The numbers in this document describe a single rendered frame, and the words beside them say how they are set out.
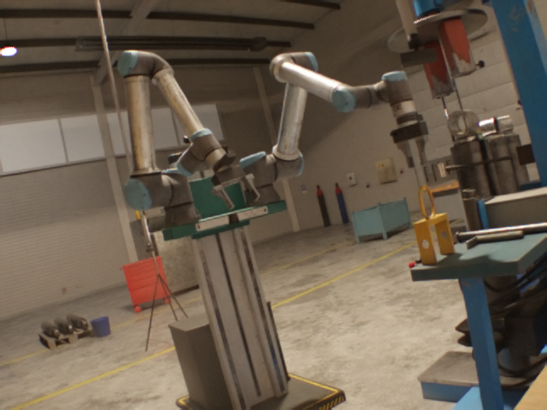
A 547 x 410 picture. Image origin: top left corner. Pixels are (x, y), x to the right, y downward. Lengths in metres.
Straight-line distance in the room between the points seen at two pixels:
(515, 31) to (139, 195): 1.93
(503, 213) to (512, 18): 0.96
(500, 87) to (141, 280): 10.41
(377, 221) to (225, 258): 8.10
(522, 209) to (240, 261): 1.48
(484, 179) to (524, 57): 0.66
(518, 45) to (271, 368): 2.13
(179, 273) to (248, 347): 7.22
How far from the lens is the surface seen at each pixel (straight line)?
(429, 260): 1.76
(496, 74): 13.97
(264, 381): 2.81
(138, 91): 2.22
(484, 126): 4.03
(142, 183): 2.16
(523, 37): 2.48
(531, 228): 1.92
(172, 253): 9.81
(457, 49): 2.53
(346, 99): 1.76
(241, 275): 2.66
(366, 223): 10.72
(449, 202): 8.76
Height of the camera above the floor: 1.42
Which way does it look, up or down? level
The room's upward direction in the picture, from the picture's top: 14 degrees counter-clockwise
